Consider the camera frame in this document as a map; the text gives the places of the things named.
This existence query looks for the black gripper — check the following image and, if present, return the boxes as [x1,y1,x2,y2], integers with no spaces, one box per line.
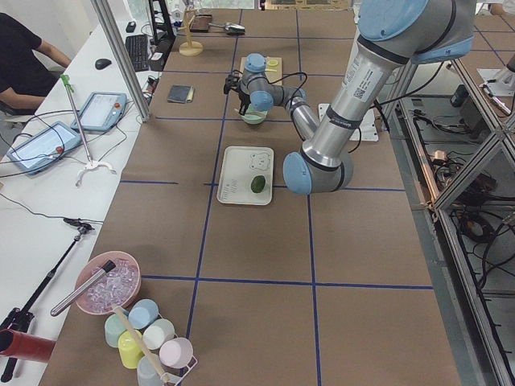
[224,71,250,116]

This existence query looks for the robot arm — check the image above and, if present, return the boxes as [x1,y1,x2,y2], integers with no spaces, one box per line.
[282,1,476,195]
[223,53,319,141]

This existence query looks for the light green bowl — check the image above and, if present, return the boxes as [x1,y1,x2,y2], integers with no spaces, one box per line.
[241,111,267,125]

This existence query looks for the metal tube in bowl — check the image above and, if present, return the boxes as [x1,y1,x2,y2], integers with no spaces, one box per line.
[50,260,116,317]

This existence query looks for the pink bowl with ice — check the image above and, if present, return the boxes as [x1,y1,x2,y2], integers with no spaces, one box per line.
[76,251,142,315]

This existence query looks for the wooden cutting board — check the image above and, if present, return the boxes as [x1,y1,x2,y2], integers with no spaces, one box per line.
[239,53,283,85]

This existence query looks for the folded grey cloth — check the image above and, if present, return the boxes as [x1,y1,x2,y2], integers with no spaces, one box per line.
[167,84,195,104]

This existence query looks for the cream bear serving tray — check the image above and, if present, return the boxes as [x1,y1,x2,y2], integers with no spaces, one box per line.
[217,146,274,206]

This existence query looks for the green avocado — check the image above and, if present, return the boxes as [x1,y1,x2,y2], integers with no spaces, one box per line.
[250,175,266,194]

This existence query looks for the wooden mug tree stand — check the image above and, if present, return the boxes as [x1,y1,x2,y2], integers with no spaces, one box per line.
[178,3,204,56]

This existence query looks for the metal scoop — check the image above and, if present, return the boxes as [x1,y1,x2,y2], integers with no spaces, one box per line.
[208,23,245,35]

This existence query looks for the dark framed tray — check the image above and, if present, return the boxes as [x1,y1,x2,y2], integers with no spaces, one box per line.
[190,14,212,33]

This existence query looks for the black keyboard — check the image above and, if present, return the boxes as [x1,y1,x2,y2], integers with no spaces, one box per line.
[125,35,149,72]

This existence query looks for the far blue teach pendant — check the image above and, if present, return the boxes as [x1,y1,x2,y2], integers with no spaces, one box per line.
[78,92,127,133]

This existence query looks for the blue teach pendant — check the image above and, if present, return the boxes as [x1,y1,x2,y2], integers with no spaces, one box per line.
[78,92,127,133]
[7,121,81,175]

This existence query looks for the black computer mouse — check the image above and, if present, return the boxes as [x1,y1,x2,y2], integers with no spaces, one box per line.
[94,58,112,70]

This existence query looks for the white stand with green clip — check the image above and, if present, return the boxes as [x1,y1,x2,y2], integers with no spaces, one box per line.
[60,75,117,187]

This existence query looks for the near blue teach pendant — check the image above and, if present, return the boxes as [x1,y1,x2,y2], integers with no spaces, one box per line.
[7,121,81,175]

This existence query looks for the person in black shirt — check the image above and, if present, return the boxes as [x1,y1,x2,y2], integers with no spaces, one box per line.
[1,13,72,114]

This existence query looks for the blue plastic cup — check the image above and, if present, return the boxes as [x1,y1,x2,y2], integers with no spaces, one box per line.
[128,298,159,330]

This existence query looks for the white plastic cup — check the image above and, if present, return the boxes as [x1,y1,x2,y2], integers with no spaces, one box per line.
[142,318,175,350]

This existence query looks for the green plastic cup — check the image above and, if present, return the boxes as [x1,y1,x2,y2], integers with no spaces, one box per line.
[104,314,126,348]

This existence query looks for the pink plastic cup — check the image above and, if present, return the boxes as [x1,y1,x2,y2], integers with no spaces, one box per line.
[159,337,193,368]

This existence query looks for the yellow plastic cup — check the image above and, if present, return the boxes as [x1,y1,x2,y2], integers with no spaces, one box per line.
[117,331,144,369]

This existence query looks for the grey plastic cup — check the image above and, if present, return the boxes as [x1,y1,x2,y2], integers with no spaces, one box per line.
[137,356,163,386]

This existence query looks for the black tripod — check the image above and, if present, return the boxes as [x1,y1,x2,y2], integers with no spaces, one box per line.
[0,216,96,383]

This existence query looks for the red cylinder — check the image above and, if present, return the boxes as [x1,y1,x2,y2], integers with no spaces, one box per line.
[1,329,56,363]

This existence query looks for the aluminium frame post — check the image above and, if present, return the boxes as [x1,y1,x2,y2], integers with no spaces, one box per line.
[90,0,150,122]

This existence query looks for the wooden stick handle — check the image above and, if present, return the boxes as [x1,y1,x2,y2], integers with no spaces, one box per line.
[112,306,172,385]

